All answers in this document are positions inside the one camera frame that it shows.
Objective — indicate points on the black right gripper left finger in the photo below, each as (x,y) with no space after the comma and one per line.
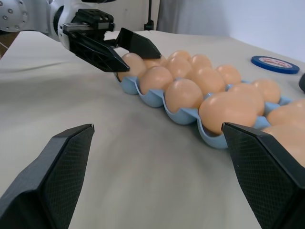
(40,186)

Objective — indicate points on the grey curtain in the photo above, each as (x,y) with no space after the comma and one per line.
(190,16)

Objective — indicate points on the blue tape roll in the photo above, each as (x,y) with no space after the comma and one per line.
(274,65)

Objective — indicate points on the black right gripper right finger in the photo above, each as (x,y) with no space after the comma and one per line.
(269,181)

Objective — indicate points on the light blue plastic egg tray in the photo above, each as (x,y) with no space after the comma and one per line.
(152,100)

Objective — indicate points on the dark rounded object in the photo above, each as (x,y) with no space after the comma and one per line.
(302,82)

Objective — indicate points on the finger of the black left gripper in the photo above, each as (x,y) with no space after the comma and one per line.
(97,55)
(139,46)

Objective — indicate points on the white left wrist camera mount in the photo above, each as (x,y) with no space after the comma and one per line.
(64,14)

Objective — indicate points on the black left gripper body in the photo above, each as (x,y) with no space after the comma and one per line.
(93,21)

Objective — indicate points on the light brown egg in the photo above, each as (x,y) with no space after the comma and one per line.
(268,89)
(152,63)
(230,74)
(183,95)
(134,65)
(286,112)
(226,112)
(250,94)
(179,54)
(178,66)
(156,80)
(290,143)
(209,80)
(201,60)

